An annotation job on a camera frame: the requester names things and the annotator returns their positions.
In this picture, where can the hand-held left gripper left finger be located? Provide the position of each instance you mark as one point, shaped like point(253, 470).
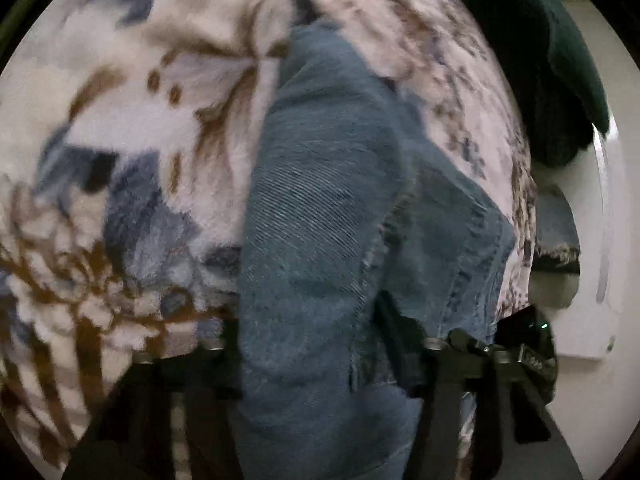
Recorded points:
point(205, 385)

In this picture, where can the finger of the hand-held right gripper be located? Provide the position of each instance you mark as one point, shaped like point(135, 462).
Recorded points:
point(470, 342)

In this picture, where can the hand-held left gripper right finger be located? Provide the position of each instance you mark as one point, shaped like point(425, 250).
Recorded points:
point(400, 345)

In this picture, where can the blue denim pants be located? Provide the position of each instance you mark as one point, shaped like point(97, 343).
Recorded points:
point(320, 185)

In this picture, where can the dark cloth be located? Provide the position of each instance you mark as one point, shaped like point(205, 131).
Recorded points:
point(555, 261)

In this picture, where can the folded denim garment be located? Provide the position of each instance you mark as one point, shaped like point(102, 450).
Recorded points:
point(552, 220)

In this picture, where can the floral bed blanket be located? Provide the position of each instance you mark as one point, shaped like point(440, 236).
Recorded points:
point(125, 110)

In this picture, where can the dark green fleece blanket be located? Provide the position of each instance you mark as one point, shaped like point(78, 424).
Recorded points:
point(530, 60)

